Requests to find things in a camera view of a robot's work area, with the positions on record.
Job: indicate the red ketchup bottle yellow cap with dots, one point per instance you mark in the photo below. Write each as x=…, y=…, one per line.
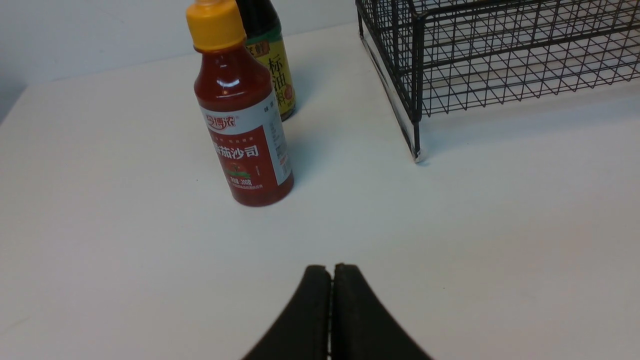
x=238, y=103

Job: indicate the dark oyster sauce bottle yellow label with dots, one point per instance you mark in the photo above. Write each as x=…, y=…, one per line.
x=265, y=42

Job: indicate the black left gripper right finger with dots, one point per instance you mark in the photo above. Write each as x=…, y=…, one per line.
x=361, y=327

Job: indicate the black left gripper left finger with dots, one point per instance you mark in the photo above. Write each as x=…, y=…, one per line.
x=301, y=332

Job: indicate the black wire mesh rack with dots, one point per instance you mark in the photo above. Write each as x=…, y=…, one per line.
x=440, y=56

